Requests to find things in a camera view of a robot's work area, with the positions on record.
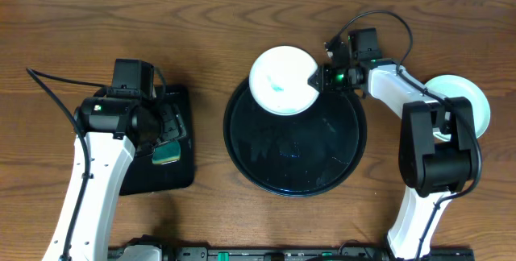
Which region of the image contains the green yellow sponge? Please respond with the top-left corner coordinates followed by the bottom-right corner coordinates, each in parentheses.
top-left (152, 141), bottom-right (181, 165)

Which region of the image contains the white plate with stain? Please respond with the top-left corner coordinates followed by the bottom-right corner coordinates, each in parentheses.
top-left (248, 46), bottom-right (319, 116)

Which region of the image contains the mint plate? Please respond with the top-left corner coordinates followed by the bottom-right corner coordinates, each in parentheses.
top-left (425, 75), bottom-right (491, 139)

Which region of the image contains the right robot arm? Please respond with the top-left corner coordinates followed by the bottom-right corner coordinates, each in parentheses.
top-left (307, 59), bottom-right (482, 260)

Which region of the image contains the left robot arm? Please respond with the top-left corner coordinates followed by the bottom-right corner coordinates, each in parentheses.
top-left (44, 85), bottom-right (194, 260)

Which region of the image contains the black rectangular tray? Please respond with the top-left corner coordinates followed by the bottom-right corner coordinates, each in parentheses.
top-left (119, 85), bottom-right (195, 196)

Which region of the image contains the round black tray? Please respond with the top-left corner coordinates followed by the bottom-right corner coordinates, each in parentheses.
top-left (223, 81), bottom-right (367, 197)

